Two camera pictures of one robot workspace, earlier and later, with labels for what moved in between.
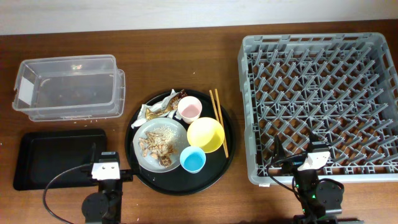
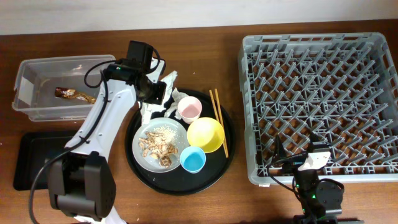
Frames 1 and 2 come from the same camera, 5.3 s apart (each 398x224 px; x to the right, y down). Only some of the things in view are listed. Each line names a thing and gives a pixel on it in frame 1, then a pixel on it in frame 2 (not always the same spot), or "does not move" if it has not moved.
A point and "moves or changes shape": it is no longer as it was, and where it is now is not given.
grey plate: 157,143 does not move
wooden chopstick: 221,123 does not move
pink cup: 189,107 does not move
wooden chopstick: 216,112 does not move
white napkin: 157,106 moves or changes shape
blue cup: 193,158 does not move
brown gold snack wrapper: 150,114 to 71,93
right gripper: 293,163 does not move
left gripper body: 125,175 to 157,92
